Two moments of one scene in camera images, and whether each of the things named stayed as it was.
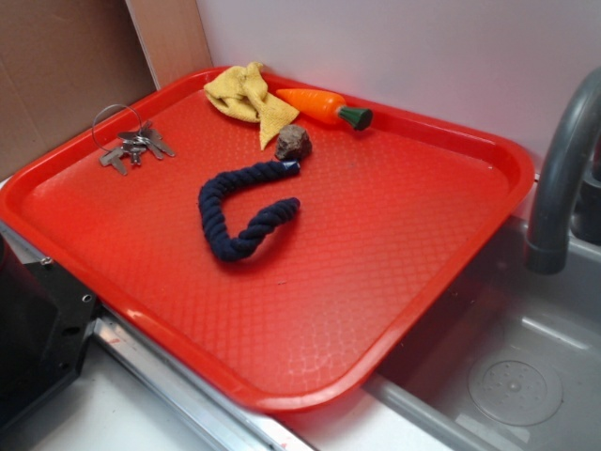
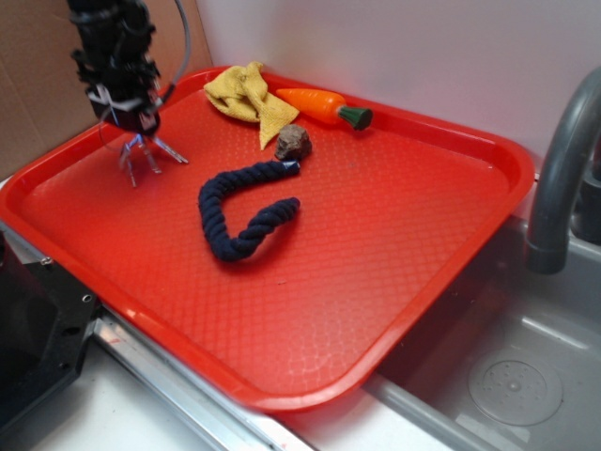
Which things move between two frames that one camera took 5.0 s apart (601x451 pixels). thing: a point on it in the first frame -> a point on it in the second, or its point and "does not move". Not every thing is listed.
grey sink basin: (510, 361) does not move
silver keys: (118, 131) -> (141, 141)
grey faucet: (568, 211) does not move
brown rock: (293, 143) does not move
